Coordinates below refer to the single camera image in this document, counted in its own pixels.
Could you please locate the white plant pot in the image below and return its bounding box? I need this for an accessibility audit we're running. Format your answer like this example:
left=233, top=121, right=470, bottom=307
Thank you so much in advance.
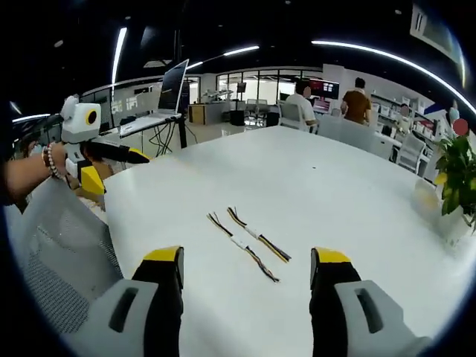
left=439, top=206, right=472, bottom=246

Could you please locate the long white ceiling light strip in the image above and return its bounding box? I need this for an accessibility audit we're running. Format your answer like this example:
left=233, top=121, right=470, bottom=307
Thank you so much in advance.
left=311, top=39, right=476, bottom=113

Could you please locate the beaded bracelet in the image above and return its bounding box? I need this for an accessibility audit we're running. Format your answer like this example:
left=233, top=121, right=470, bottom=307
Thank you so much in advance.
left=41, top=143, right=68, bottom=180

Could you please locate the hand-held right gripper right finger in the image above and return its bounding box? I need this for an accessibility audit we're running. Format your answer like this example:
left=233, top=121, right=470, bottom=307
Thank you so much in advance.
left=309, top=247, right=434, bottom=357

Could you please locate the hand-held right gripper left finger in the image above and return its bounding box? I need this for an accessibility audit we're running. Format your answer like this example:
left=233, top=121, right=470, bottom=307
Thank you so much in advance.
left=61, top=245, right=185, bottom=357

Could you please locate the small translucent container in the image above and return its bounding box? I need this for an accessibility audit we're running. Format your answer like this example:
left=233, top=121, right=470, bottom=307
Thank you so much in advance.
left=414, top=177, right=440, bottom=210

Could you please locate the wooden cabinet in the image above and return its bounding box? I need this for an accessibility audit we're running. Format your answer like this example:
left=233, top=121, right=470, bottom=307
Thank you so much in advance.
left=187, top=103, right=225, bottom=126

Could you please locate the shelf of white storage bins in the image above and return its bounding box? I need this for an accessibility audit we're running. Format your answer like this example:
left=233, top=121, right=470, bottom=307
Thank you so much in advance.
left=371, top=92, right=440, bottom=143

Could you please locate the open white laptop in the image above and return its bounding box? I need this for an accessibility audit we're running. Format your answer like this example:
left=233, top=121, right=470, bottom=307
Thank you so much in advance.
left=118, top=58, right=190, bottom=138

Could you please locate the white ceiling air vent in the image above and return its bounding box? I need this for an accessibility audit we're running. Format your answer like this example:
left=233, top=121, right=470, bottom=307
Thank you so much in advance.
left=409, top=2, right=466, bottom=65

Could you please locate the grey mesh office chair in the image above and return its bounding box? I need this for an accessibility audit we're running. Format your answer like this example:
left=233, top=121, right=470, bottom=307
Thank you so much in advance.
left=5, top=176, right=126, bottom=335

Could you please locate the black-legged laptop stand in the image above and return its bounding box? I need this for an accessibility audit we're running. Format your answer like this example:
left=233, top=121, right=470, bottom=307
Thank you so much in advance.
left=176, top=114, right=188, bottom=150

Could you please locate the green potted plant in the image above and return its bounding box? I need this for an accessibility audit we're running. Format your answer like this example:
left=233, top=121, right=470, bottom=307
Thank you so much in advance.
left=434, top=132, right=476, bottom=235

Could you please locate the wall screen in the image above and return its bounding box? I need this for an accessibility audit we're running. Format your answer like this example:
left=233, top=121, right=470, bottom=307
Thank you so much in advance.
left=308, top=78, right=341, bottom=101

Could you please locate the multicolour JST connector cable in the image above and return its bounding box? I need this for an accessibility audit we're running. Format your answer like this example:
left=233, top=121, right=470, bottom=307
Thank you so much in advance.
left=207, top=212, right=243, bottom=247
left=226, top=206, right=258, bottom=237
left=252, top=229, right=292, bottom=263
left=239, top=239, right=280, bottom=283

